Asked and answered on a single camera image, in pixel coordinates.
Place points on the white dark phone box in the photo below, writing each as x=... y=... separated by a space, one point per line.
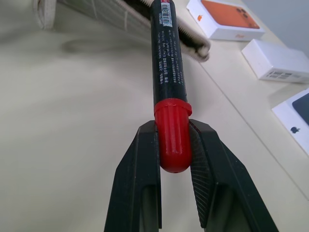
x=295 y=120

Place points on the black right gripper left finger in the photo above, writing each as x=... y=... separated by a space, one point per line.
x=135 y=183

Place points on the white grid pencil pouch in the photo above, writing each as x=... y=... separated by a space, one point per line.
x=116 y=14

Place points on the plain white box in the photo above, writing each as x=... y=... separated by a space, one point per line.
x=275 y=60

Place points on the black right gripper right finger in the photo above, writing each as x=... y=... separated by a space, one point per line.
x=217 y=183

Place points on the black marker with red cap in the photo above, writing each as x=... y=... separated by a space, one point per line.
x=166 y=72

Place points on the orange phone box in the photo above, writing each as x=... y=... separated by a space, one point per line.
x=224 y=17

